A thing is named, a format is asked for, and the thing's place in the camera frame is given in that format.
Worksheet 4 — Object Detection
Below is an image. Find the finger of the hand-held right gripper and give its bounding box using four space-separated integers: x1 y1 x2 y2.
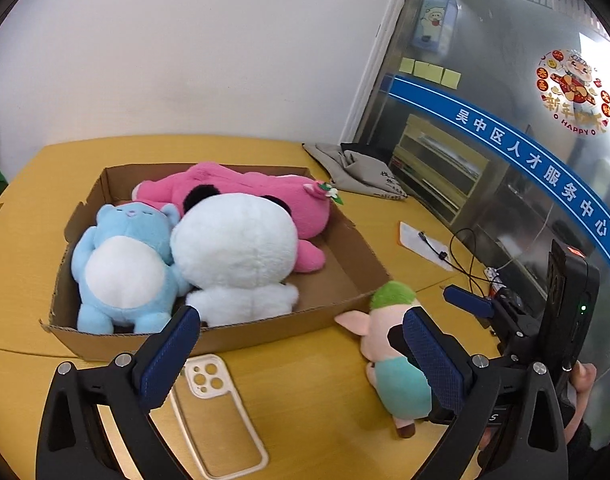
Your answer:
387 324 411 366
443 284 497 319

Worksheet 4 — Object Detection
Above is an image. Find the white paper sheet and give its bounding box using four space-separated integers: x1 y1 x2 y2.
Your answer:
399 221 456 272

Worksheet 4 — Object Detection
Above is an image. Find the grey cloth bag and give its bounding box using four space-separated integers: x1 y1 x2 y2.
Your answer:
302 142 408 201

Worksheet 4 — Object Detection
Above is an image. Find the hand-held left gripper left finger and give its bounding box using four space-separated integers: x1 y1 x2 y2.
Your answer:
35 304 201 480

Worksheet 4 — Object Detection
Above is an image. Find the pink pig plush toy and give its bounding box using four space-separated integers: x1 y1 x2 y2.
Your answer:
334 281 433 438

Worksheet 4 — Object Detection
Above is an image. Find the person's right hand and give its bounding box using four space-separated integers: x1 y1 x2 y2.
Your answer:
565 361 598 431

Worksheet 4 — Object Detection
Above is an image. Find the pale yellow shelf unit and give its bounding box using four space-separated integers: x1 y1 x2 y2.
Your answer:
389 112 491 226

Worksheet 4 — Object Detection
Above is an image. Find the light blue plush toy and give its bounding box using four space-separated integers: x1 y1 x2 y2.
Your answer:
71 200 193 335

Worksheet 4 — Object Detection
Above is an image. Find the person's right forearm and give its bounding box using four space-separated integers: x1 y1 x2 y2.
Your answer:
565 412 596 466

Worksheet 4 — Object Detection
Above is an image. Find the blue window banner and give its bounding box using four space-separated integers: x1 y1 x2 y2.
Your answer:
387 74 610 256

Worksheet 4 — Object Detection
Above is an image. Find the white panda plush toy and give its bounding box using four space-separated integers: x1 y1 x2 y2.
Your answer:
170 183 301 326

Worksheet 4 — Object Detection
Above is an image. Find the brown cardboard box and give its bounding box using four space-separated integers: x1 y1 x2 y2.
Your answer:
40 162 391 363

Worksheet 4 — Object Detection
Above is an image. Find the festive red window sticker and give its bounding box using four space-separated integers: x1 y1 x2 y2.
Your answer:
535 49 610 136

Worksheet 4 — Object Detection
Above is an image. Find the clear phone case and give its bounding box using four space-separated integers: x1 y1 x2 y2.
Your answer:
170 354 270 478

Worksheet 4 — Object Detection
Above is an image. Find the blue cartoon poster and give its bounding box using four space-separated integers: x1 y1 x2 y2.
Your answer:
410 0 458 56

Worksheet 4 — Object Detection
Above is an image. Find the black cable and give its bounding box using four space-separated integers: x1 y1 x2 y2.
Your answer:
417 229 501 306

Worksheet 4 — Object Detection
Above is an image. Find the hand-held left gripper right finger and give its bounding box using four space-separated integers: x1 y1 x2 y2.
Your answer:
403 305 570 480

